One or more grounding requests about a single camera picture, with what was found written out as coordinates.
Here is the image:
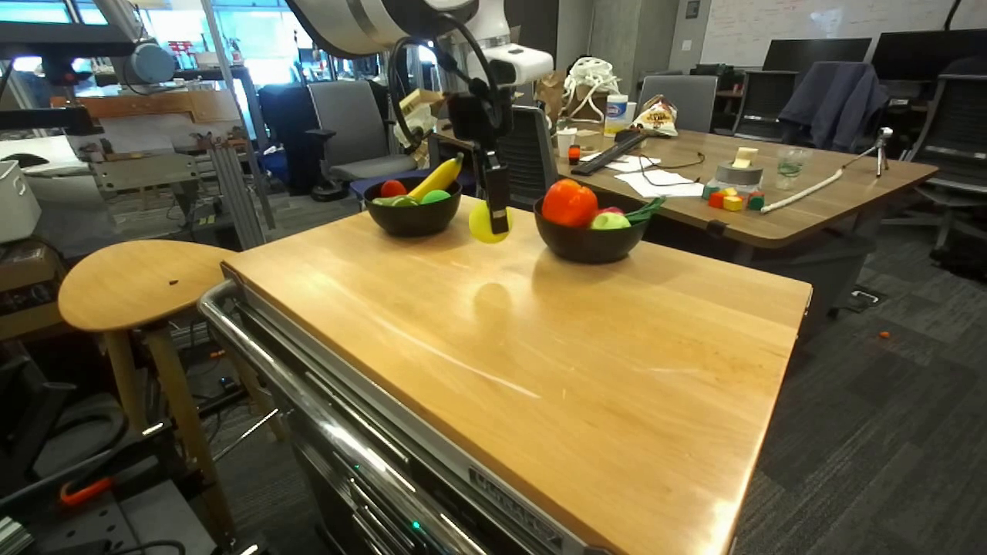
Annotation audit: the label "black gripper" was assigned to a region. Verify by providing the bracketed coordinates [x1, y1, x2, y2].
[429, 82, 511, 235]

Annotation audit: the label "yellow toy banana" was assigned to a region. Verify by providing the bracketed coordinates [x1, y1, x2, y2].
[409, 156, 464, 202]

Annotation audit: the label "yellow toy lemon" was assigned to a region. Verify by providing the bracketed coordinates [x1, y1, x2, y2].
[468, 201, 507, 243]

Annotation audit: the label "green toy pear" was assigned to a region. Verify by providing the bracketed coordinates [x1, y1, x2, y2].
[420, 191, 449, 206]

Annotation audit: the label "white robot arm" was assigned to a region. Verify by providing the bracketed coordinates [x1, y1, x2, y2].
[288, 0, 554, 241]

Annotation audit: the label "orange toy bell pepper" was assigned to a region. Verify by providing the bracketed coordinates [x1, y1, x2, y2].
[540, 179, 599, 228]

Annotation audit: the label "black bowl with pepper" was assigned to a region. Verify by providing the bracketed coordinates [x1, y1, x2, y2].
[538, 217, 646, 264]

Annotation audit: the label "black bowl with banana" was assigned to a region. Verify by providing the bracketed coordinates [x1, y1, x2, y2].
[363, 186, 460, 236]

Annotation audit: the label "red toy strawberry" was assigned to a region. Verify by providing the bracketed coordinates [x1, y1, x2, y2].
[378, 179, 407, 198]

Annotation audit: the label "white paper sheets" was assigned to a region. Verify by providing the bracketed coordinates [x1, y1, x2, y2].
[611, 154, 702, 201]

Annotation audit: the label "grey office chair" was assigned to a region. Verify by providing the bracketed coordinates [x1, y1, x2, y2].
[307, 81, 414, 179]

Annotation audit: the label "white tool cart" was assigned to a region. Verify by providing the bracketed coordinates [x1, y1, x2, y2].
[197, 281, 619, 555]

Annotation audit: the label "colourful toy blocks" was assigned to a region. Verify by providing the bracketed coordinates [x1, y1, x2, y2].
[702, 188, 764, 213]

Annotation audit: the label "wooden office desk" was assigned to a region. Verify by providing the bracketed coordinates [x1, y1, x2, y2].
[575, 129, 933, 248]

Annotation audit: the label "blue jacket on chair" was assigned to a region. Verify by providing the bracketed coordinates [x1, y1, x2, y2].
[780, 62, 887, 152]

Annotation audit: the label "round wooden stool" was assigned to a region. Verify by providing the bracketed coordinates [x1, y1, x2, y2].
[59, 241, 235, 541]

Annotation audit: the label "silver cart handle bar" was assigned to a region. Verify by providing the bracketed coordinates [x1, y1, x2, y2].
[200, 281, 484, 555]

